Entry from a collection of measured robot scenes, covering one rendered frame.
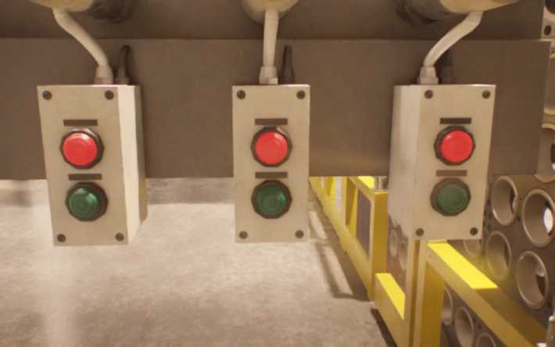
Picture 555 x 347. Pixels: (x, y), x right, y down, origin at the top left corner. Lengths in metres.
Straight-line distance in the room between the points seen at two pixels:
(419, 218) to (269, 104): 0.18
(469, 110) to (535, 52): 0.15
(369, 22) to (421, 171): 0.19
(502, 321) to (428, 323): 0.39
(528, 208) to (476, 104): 1.96
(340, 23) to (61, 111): 0.31
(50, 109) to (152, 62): 0.12
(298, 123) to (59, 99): 0.21
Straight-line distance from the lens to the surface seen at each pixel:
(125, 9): 0.54
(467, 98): 0.47
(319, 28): 0.55
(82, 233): 0.48
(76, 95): 0.46
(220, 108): 0.52
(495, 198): 2.67
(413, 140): 0.47
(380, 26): 0.57
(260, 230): 0.45
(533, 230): 2.42
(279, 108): 0.43
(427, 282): 1.20
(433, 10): 0.49
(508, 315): 0.88
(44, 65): 0.56
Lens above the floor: 0.78
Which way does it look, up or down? 12 degrees down
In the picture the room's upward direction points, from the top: straight up
